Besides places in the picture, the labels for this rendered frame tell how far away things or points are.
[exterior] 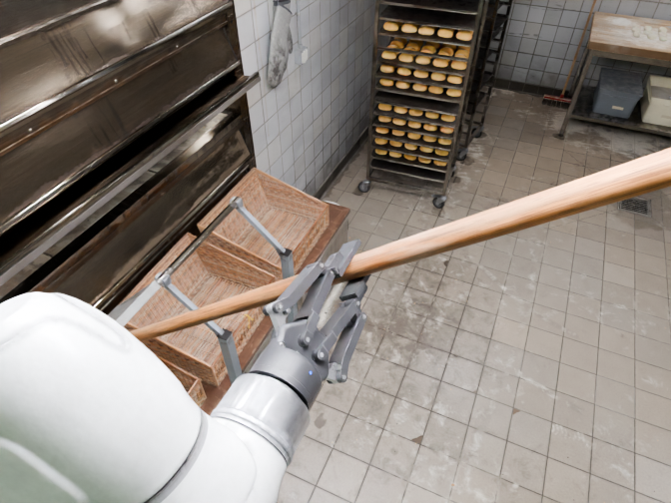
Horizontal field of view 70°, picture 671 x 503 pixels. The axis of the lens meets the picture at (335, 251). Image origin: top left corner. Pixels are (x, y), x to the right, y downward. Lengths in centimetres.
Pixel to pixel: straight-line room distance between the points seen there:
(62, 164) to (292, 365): 147
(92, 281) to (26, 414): 176
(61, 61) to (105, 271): 81
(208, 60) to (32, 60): 84
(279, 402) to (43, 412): 21
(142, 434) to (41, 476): 6
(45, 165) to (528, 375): 256
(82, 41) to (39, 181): 47
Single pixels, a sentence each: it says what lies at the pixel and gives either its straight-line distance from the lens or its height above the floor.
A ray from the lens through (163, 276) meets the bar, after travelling 180.
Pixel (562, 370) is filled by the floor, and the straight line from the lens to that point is 313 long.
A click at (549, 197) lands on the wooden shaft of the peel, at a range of 49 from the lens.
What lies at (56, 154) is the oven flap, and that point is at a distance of 186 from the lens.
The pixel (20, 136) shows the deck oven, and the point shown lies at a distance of 177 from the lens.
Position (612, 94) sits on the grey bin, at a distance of 514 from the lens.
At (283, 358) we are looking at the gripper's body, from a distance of 51.
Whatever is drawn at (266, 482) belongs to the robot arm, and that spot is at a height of 198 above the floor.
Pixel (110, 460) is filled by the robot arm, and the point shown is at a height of 209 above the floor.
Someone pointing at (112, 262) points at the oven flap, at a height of 101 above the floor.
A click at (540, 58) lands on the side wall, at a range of 577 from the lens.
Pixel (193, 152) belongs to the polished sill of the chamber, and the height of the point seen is 118.
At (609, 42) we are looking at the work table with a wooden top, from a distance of 485.
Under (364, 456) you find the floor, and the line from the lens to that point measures 262.
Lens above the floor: 241
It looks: 44 degrees down
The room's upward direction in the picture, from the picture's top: straight up
